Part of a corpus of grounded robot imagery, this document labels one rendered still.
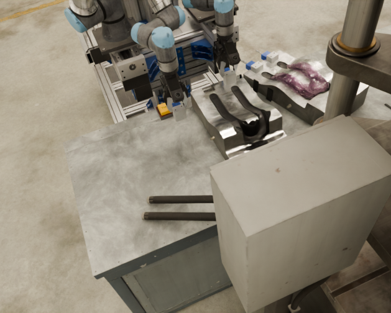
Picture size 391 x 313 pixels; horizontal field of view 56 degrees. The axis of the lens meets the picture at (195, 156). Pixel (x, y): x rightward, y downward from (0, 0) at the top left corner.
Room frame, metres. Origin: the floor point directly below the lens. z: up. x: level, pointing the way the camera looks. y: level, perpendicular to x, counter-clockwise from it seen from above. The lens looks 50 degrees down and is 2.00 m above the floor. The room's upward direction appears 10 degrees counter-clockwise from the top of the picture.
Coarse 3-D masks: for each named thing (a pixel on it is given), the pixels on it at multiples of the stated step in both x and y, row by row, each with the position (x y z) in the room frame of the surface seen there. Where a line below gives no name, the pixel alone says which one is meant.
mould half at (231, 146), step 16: (240, 80) 1.34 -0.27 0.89; (192, 96) 1.29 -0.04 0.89; (208, 96) 1.27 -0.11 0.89; (224, 96) 1.25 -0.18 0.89; (256, 96) 1.22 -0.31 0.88; (208, 112) 1.17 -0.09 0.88; (240, 112) 1.12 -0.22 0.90; (272, 112) 1.05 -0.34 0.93; (208, 128) 1.12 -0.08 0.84; (224, 128) 1.01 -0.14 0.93; (272, 128) 1.01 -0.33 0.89; (224, 144) 0.96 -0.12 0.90; (240, 144) 0.97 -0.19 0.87; (256, 144) 0.96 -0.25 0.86
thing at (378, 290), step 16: (368, 256) 0.46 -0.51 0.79; (336, 272) 0.43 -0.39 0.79; (352, 272) 0.42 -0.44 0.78; (368, 272) 0.41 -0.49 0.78; (384, 272) 0.41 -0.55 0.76; (336, 288) 0.38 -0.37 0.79; (352, 288) 0.38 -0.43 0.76; (368, 288) 0.36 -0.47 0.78; (384, 288) 0.35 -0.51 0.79; (336, 304) 0.34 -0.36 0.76; (352, 304) 0.32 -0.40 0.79; (368, 304) 0.31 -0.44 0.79; (384, 304) 0.31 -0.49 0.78
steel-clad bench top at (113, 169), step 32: (384, 32) 1.63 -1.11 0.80; (384, 96) 1.16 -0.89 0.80; (128, 128) 1.25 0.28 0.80; (160, 128) 1.21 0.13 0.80; (192, 128) 1.18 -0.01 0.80; (288, 128) 1.07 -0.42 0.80; (96, 160) 1.08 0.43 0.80; (128, 160) 1.05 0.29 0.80; (160, 160) 1.02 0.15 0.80; (192, 160) 0.99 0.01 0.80; (224, 160) 0.96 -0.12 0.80; (96, 192) 0.91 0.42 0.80; (128, 192) 0.88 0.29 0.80; (160, 192) 0.86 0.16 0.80; (192, 192) 0.83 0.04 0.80; (96, 224) 0.76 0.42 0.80; (128, 224) 0.74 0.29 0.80; (160, 224) 0.71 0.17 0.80; (192, 224) 0.69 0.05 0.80; (96, 256) 0.63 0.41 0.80; (128, 256) 0.60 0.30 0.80
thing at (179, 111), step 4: (172, 104) 1.19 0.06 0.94; (176, 104) 1.19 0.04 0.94; (180, 104) 1.17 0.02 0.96; (172, 108) 1.16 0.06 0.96; (176, 108) 1.15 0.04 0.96; (180, 108) 1.15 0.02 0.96; (184, 108) 1.14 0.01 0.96; (176, 112) 1.13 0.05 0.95; (180, 112) 1.13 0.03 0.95; (184, 112) 1.14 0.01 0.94; (176, 116) 1.13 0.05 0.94; (180, 116) 1.13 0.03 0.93; (184, 116) 1.14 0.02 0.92; (176, 120) 1.13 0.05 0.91
